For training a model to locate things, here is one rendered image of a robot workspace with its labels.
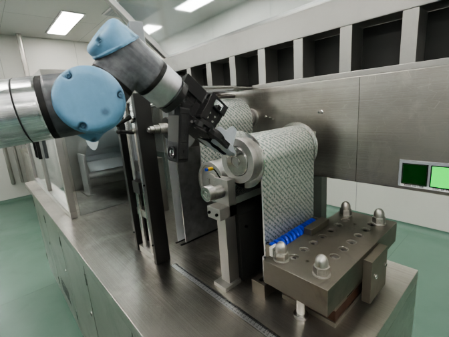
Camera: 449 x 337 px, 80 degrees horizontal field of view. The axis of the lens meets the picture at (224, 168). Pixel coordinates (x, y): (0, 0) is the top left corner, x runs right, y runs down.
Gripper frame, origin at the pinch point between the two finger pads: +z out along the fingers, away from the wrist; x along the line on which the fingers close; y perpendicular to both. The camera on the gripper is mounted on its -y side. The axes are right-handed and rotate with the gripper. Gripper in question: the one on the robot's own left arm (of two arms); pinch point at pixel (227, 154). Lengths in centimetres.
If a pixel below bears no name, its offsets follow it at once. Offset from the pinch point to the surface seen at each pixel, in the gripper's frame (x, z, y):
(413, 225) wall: 19, 285, 78
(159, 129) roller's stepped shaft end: 23.8, -7.4, 1.8
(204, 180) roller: 16.0, 9.5, -5.1
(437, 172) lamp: -35, 32, 17
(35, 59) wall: 550, -33, 123
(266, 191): -6.2, 11.3, -3.5
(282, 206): -6.2, 20.2, -3.8
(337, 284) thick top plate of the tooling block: -25.9, 18.8, -16.8
